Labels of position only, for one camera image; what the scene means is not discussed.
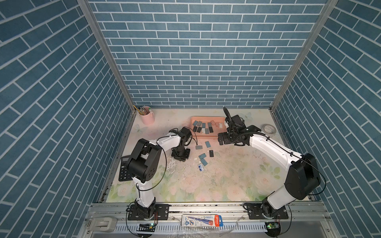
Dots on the lower blue eraser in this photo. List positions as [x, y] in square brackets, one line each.
[203, 162]

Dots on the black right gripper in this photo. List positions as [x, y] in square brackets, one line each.
[224, 140]

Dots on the blue eraser with print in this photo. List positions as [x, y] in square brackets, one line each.
[202, 156]

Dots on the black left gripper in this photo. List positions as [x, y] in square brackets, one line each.
[184, 157]

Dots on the pink metal pencil bucket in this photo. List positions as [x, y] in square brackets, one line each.
[147, 115]

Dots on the black calculator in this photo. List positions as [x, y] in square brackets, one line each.
[124, 174]

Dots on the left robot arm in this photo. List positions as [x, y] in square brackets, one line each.
[143, 162]

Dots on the tape roll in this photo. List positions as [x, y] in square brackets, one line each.
[269, 129]

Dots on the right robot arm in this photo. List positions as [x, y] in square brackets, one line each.
[302, 177]

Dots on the red blue pen package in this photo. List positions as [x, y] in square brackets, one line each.
[202, 221]

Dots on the pink storage tray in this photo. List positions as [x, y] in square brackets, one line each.
[207, 119]

